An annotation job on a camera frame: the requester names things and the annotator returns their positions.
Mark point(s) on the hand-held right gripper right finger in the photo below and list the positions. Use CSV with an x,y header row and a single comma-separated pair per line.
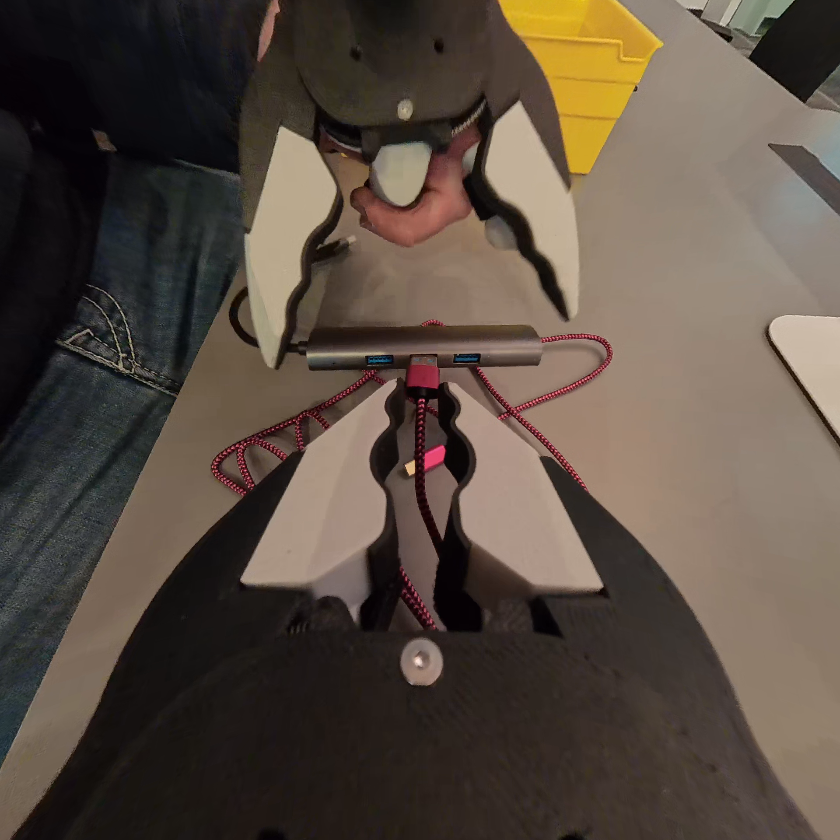
x,y
525,525

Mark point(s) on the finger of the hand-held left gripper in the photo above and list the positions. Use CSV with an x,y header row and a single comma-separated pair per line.
x,y
538,184
282,223

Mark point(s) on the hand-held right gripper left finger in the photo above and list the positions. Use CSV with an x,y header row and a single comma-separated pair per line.
x,y
322,525

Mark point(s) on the person's left forearm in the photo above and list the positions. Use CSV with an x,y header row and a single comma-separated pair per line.
x,y
171,79

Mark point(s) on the person's left hand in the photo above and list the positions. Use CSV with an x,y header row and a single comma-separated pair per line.
x,y
420,223

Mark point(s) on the yellow plastic bin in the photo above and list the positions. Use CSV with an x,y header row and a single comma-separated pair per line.
x,y
591,79

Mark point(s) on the person's legs in jeans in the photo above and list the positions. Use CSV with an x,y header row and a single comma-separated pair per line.
x,y
92,460

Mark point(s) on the black office chair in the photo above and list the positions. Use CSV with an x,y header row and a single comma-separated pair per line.
x,y
801,46

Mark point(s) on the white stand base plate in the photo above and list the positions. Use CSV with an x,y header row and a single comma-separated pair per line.
x,y
814,361

